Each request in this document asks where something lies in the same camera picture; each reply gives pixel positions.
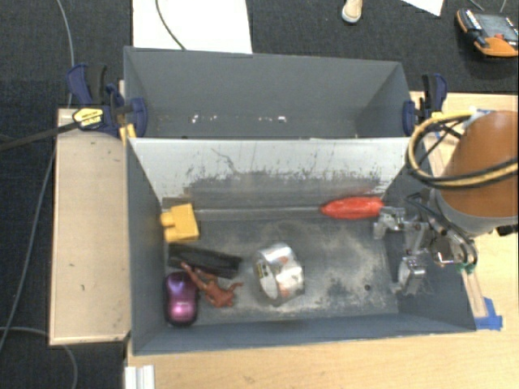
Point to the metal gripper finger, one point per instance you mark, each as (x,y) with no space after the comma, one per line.
(388,222)
(411,274)

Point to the red oblong ridged object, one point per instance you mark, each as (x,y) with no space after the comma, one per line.
(352,208)

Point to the black flat block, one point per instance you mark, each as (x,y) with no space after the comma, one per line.
(207,259)

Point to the brown toy figure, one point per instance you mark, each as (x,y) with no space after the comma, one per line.
(217,294)

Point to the grey metal bin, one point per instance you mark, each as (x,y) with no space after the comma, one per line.
(251,95)

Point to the yellow toy block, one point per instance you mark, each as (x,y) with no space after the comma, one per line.
(182,223)

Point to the purple computer mouse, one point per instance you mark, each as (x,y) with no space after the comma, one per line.
(180,300)

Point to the pale wood board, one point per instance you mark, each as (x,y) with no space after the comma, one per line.
(89,225)

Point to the black cylinder on white bracket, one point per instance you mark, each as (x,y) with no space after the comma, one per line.
(507,230)

